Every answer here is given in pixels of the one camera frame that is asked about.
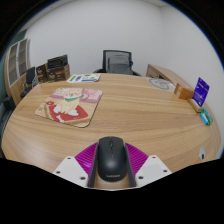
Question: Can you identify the orange-brown box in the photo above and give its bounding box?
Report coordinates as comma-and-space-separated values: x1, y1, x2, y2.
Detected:
173, 82, 195, 101

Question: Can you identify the cartoon dog print mouse pad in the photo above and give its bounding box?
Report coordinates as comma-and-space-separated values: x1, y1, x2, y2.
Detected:
34, 87, 104, 129

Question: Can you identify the black leather chair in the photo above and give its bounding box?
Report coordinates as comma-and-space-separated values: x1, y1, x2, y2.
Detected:
0, 95, 16, 134

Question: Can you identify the grey mesh office chair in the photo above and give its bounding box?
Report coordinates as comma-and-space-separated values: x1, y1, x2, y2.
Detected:
93, 49, 142, 77

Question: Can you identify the round table cable grommet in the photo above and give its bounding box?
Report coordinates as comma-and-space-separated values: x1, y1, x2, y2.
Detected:
198, 146, 207, 162

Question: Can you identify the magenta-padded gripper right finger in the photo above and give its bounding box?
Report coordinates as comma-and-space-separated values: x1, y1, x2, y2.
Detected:
125, 142, 173, 188

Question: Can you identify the green small pack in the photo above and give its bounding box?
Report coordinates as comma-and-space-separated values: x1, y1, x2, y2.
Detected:
202, 107, 214, 125

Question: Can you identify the black computer mouse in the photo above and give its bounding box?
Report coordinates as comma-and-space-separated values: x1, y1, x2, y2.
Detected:
96, 135, 128, 183

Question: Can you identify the wooden shelf unit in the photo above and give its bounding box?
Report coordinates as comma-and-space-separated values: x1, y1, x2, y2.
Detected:
3, 37, 32, 101

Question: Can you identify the small yellow box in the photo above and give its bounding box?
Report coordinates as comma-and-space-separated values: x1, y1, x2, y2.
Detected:
187, 97, 204, 114

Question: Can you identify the white printed leaflet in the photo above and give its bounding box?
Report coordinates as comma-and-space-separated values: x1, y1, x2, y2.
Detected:
65, 73, 102, 83

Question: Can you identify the blue small pack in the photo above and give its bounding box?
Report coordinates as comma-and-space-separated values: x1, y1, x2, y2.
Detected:
199, 112, 210, 126

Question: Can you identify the wooden side desk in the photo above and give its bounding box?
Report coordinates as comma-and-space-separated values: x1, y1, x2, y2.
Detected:
145, 63, 194, 91

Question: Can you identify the large brown cardboard box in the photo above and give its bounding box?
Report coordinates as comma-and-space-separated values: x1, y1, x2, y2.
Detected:
46, 63, 71, 82

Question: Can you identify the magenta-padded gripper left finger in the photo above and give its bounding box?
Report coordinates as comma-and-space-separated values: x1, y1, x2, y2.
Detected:
53, 142, 100, 189

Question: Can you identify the small brown cardboard box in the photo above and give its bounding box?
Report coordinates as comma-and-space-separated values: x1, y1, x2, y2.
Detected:
36, 63, 49, 84

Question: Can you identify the dark visitor chair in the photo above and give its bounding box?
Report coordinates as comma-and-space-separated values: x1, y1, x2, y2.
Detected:
19, 66, 38, 99

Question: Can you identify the black cardboard box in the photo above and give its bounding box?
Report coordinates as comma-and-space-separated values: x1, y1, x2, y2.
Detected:
47, 54, 69, 69

